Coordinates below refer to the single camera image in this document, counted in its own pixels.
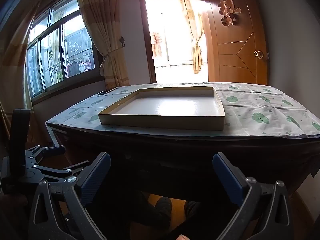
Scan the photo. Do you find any dark wooden table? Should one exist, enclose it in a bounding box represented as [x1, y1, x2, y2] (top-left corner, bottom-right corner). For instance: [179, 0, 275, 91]
[45, 120, 320, 200]

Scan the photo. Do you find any sliding glass window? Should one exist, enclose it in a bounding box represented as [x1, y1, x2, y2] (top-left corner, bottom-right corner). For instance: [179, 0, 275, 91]
[25, 0, 104, 99]

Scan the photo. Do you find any dark wooden door frame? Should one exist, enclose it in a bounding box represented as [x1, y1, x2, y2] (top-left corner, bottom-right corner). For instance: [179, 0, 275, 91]
[137, 0, 218, 83]

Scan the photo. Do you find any white tablecloth with green print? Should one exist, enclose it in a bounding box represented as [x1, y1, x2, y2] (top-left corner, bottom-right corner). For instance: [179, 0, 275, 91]
[45, 82, 320, 138]

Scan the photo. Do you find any person's dark shoe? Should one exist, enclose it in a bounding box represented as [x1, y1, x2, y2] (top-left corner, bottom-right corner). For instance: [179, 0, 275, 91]
[140, 196, 173, 230]
[184, 201, 202, 220]

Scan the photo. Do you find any tied yellow balcony curtain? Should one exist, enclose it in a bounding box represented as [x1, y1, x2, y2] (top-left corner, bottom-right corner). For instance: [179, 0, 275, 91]
[184, 0, 204, 75]

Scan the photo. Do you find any black smartphone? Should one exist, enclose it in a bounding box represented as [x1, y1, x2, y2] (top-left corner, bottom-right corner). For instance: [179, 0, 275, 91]
[98, 87, 118, 96]

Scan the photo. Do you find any hanging laundry outside window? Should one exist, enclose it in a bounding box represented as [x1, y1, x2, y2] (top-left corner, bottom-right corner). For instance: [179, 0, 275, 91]
[66, 55, 94, 77]

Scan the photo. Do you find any golden door ornament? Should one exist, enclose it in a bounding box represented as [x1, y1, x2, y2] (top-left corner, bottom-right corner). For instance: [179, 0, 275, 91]
[218, 0, 242, 27]

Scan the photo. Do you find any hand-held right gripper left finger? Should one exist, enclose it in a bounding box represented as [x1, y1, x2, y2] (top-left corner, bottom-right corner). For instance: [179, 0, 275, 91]
[29, 151, 112, 240]

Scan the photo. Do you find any shallow white cardboard tray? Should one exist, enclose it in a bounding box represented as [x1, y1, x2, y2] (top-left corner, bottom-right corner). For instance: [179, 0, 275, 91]
[98, 87, 226, 131]

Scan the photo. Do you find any orange wooden door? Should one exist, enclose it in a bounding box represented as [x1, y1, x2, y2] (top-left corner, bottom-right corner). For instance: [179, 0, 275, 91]
[203, 0, 269, 85]

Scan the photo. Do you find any tied beige patterned curtain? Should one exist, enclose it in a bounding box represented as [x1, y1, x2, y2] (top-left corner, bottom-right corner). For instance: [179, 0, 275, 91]
[75, 0, 130, 90]

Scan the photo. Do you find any beige patterned side curtain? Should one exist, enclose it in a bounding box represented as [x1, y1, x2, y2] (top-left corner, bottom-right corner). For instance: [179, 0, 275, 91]
[0, 0, 50, 140]

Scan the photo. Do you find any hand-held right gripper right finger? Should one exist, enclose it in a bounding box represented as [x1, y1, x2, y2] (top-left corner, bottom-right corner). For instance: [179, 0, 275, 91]
[212, 152, 293, 240]

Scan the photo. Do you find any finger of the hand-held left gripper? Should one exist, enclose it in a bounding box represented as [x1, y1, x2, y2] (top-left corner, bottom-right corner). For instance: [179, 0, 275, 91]
[30, 160, 90, 180]
[25, 145, 66, 164]

